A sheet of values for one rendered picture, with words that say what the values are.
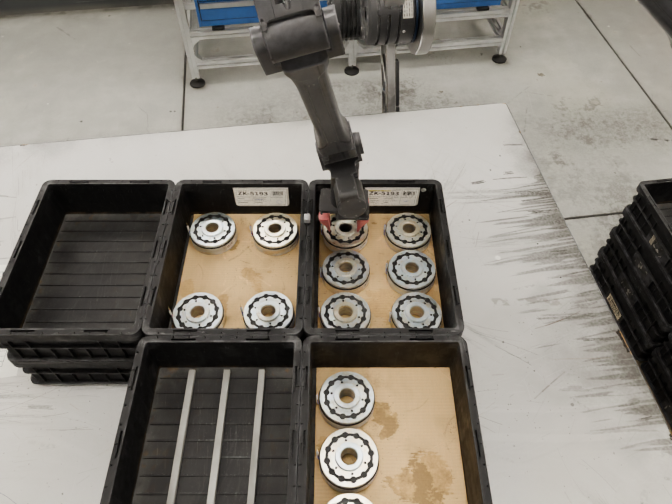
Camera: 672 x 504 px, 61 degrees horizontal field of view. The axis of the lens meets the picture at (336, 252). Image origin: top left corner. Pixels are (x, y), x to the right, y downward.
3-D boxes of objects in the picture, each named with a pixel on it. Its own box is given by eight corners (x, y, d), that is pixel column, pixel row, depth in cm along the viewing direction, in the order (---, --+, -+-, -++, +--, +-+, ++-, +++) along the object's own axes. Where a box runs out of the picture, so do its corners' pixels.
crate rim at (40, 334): (48, 186, 130) (44, 179, 128) (178, 186, 130) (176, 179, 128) (-18, 341, 106) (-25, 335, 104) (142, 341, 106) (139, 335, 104)
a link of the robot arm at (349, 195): (358, 126, 107) (314, 138, 108) (368, 169, 100) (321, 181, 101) (368, 170, 116) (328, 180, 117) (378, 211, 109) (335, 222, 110)
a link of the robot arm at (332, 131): (330, -9, 69) (245, 15, 70) (340, 32, 67) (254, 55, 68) (362, 131, 110) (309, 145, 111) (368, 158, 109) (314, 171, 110)
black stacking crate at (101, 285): (64, 214, 137) (45, 181, 128) (186, 214, 137) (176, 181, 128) (7, 363, 113) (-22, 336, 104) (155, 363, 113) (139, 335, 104)
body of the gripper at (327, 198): (368, 217, 119) (369, 193, 113) (319, 216, 119) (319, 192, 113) (367, 195, 123) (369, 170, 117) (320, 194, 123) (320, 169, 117)
